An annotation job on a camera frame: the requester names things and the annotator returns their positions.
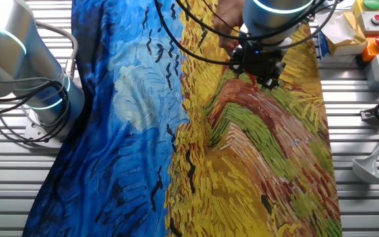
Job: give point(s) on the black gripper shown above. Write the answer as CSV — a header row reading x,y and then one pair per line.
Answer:
x,y
258,62

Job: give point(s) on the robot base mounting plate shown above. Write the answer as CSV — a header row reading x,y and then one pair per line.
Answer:
x,y
41,131

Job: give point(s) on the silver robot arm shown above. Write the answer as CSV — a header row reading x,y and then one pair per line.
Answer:
x,y
8,42

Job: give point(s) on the person's bare hand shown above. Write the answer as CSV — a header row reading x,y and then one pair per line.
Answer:
x,y
229,19

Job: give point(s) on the Van Gogh painting tablecloth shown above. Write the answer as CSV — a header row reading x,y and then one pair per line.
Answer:
x,y
209,158

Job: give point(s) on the crumpled paper bag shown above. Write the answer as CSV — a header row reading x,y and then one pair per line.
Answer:
x,y
341,33

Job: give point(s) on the orange box with red button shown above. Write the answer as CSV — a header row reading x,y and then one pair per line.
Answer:
x,y
378,46

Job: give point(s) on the grey box with red button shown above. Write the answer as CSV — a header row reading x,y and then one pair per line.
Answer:
x,y
373,22

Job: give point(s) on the yellow box with green button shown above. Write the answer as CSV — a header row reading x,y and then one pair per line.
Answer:
x,y
370,6

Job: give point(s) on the grey plastic ladle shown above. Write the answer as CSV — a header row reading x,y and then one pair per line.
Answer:
x,y
370,166

